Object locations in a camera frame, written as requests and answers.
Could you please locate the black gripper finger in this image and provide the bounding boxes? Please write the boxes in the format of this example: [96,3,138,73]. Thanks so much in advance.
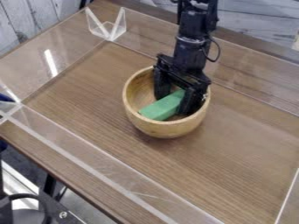
[154,68,171,100]
[179,86,208,116]

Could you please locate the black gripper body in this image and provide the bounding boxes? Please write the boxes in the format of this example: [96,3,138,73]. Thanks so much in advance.
[154,35,211,89]

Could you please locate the brown wooden bowl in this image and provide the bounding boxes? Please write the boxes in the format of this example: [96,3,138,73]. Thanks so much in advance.
[122,66,211,139]

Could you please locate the green rectangular block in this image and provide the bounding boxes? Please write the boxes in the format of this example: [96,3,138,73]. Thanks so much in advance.
[138,89,184,121]

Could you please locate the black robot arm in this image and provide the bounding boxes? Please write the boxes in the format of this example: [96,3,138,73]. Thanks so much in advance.
[154,0,220,116]

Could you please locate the clear acrylic tray barrier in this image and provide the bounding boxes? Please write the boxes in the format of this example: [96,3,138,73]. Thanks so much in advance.
[0,3,299,224]

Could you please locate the blue object at edge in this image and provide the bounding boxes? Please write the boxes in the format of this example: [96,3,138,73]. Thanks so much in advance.
[0,93,16,152]

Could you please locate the black table leg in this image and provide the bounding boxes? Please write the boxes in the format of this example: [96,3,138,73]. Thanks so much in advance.
[43,174,57,197]

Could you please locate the black cable loop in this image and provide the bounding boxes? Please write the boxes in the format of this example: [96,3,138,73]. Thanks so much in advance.
[0,193,55,224]

